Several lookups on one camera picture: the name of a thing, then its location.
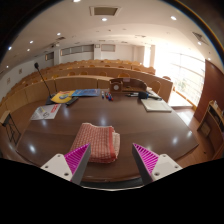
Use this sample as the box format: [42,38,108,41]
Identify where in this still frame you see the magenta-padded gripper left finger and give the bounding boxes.
[40,142,92,186]

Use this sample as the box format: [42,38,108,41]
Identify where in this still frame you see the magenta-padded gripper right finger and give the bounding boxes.
[131,142,184,186]

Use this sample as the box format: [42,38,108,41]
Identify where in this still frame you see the red white checkered towel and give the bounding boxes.
[69,122,122,164]

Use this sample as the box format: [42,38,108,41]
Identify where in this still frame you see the white printed poster sheet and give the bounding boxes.
[29,103,63,121]

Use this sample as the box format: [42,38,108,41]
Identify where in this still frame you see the wooden shelf unit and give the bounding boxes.
[196,99,224,160]

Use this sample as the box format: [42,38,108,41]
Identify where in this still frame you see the white closed book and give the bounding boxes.
[140,98,174,113]

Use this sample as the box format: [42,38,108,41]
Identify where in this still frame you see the black remote control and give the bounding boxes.
[65,96,80,107]

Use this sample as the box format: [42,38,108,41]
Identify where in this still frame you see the small black-legged side stand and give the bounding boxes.
[0,110,22,146]

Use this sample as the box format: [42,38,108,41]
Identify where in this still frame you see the black cylindrical device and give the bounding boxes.
[137,91,150,100]

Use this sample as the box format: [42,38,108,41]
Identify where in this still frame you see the blue printed paper sheet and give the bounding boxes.
[71,88,102,98]

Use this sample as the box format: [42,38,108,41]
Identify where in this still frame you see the wooden lecture seat rows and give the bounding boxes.
[0,59,174,115]

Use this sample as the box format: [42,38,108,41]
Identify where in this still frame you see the large bright window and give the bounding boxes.
[153,46,206,108]

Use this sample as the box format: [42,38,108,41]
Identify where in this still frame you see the wooden desk organizer box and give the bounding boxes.
[108,77,148,94]

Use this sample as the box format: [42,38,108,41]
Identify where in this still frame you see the black gooseneck desk microphone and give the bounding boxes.
[33,62,58,106]

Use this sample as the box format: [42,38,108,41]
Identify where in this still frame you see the round ceiling lights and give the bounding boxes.
[7,0,203,51]

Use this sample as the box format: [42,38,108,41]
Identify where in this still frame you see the rectangular ceiling air vent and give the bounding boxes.
[89,5,122,17]

